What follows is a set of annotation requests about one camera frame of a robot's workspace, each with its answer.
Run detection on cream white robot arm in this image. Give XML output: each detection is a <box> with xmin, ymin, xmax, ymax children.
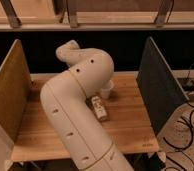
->
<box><xmin>40</xmin><ymin>40</ymin><xmax>134</xmax><ymax>171</ymax></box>

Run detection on white paper cup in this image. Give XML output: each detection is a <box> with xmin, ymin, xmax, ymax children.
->
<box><xmin>100</xmin><ymin>80</ymin><xmax>114</xmax><ymax>99</ymax></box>

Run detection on white snack bar box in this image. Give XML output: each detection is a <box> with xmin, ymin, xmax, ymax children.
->
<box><xmin>88</xmin><ymin>96</ymin><xmax>108</xmax><ymax>122</ymax></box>

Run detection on dark right side panel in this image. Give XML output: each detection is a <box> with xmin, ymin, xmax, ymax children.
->
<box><xmin>136</xmin><ymin>37</ymin><xmax>189</xmax><ymax>135</ymax></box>

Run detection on left wooden side panel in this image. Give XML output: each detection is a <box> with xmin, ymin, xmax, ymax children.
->
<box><xmin>0</xmin><ymin>39</ymin><xmax>32</xmax><ymax>143</ymax></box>

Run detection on black floor cables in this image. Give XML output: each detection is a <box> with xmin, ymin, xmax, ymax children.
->
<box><xmin>162</xmin><ymin>58</ymin><xmax>194</xmax><ymax>171</ymax></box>

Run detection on wooden back shelf frame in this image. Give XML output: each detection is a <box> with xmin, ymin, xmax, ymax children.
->
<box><xmin>0</xmin><ymin>0</ymin><xmax>194</xmax><ymax>32</ymax></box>

